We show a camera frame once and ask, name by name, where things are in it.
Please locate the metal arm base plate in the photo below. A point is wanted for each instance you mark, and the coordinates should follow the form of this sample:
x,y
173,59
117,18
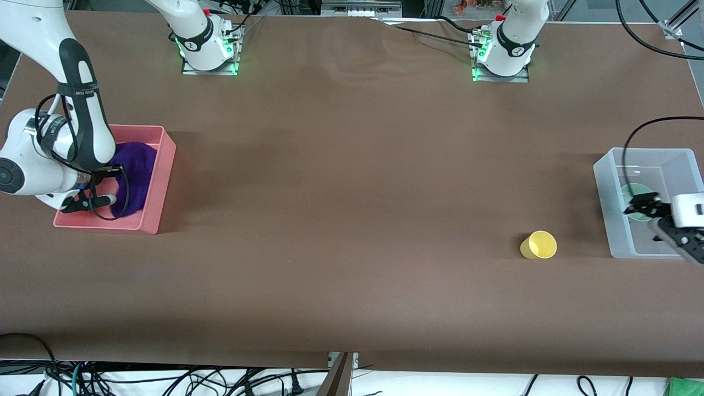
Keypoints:
x,y
192,70
517,79

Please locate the aluminium frame corner bracket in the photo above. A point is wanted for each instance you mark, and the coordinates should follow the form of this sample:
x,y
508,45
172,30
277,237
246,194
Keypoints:
x,y
672,28

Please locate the grey equipment box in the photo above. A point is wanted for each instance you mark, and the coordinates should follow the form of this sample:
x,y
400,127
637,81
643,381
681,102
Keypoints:
x,y
360,6

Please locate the brown table cover sheet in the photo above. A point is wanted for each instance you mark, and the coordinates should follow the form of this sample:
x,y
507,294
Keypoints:
x,y
352,220

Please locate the translucent white plastic bin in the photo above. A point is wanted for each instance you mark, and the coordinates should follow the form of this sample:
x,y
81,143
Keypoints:
x,y
616,220

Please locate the wooden board edge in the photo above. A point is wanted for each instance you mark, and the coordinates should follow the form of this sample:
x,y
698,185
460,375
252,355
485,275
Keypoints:
x,y
338,379

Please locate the purple cloth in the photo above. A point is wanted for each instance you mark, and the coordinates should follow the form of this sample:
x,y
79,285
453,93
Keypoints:
x,y
137,170

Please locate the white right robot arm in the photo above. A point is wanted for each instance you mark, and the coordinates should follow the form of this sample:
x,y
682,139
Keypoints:
x,y
33,38

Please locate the yellow plastic cup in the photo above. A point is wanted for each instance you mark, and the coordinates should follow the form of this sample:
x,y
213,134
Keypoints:
x,y
542,246

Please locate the pink plastic bin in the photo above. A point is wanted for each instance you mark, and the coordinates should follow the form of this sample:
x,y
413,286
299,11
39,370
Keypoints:
x,y
159,181

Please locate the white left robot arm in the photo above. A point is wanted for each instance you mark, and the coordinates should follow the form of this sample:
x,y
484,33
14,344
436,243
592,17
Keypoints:
x,y
514,38

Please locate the green fabric item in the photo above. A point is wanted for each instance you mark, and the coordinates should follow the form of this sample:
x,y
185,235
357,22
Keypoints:
x,y
687,388

